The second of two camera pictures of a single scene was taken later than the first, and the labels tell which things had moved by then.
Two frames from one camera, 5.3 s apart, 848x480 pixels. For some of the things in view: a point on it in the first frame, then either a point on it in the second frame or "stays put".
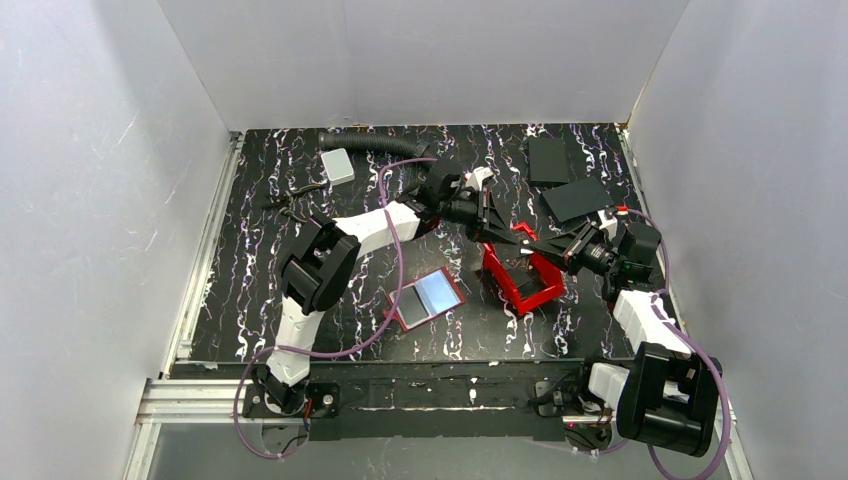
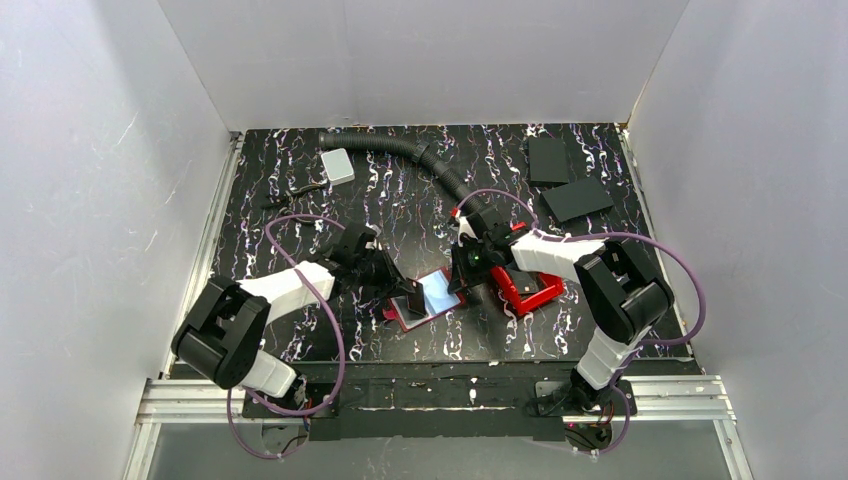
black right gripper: x=568 y=246 → x=463 y=268
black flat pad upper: x=548 y=159 stays put
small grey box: x=337 y=166 stays put
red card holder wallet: x=426 y=298 stays put
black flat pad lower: x=576 y=199 stays put
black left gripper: x=479 y=211 → x=395 y=279
